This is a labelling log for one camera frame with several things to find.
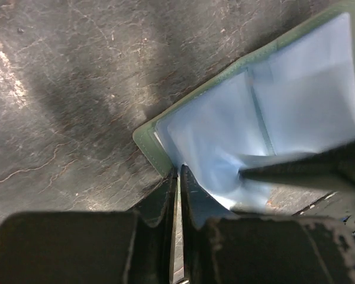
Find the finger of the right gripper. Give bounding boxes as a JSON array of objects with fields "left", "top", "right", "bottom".
[{"left": 240, "top": 140, "right": 355, "bottom": 192}]

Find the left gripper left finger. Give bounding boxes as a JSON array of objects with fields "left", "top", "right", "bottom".
[{"left": 0, "top": 170, "right": 178, "bottom": 283}]

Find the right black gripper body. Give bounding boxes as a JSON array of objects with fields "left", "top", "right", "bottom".
[{"left": 294, "top": 192, "right": 355, "bottom": 233}]

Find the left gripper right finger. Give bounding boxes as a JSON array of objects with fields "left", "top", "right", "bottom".
[{"left": 180, "top": 166, "right": 355, "bottom": 283}]

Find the green card holder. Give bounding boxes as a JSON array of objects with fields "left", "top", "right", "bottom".
[{"left": 133, "top": 1, "right": 355, "bottom": 209}]

